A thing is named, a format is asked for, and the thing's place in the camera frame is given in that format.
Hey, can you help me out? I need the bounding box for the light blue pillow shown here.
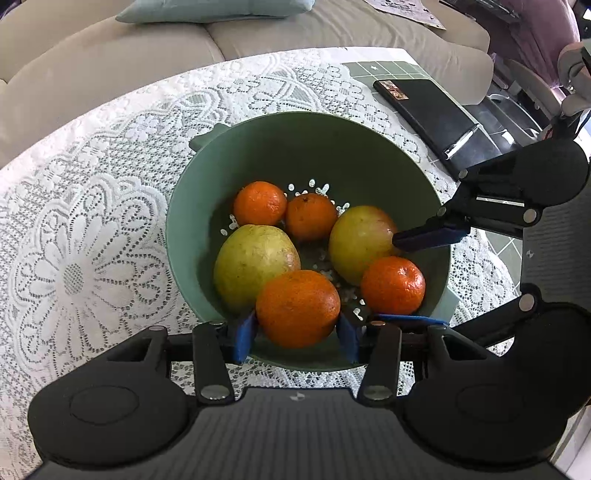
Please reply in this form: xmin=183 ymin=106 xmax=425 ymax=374
xmin=115 ymin=0 xmax=315 ymax=24

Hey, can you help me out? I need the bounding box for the orange tangerine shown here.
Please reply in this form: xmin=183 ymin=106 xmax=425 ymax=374
xmin=285 ymin=193 xmax=339 ymax=243
xmin=361 ymin=257 xmax=426 ymax=315
xmin=255 ymin=270 xmax=341 ymax=350
xmin=233 ymin=181 xmax=288 ymax=227

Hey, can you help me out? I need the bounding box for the pink office chair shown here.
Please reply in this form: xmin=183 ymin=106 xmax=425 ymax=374
xmin=466 ymin=0 xmax=591 ymax=153

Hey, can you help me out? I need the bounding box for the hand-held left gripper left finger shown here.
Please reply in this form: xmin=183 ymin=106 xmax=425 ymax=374
xmin=104 ymin=310 xmax=259 ymax=406

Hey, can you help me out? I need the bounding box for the green plastic bowl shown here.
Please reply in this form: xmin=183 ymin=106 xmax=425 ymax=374
xmin=165 ymin=112 xmax=460 ymax=374

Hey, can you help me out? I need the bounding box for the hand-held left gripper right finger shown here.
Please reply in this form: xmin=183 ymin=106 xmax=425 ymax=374
xmin=336 ymin=314 xmax=485 ymax=401

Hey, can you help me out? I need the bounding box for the beige sofa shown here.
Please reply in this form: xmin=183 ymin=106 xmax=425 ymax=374
xmin=0 ymin=0 xmax=495 ymax=158

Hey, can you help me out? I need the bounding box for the yellow green pear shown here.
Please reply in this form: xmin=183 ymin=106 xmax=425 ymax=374
xmin=329 ymin=205 xmax=400 ymax=287
xmin=213 ymin=224 xmax=302 ymax=315

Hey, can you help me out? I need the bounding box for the black notebook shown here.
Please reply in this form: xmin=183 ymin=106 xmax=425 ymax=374
xmin=373 ymin=78 xmax=504 ymax=178

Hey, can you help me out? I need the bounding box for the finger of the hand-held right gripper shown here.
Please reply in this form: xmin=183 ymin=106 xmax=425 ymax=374
xmin=372 ymin=285 xmax=542 ymax=348
xmin=392 ymin=148 xmax=543 ymax=253

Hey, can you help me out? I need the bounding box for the white lace tablecloth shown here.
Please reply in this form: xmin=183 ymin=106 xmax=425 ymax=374
xmin=0 ymin=46 xmax=522 ymax=407

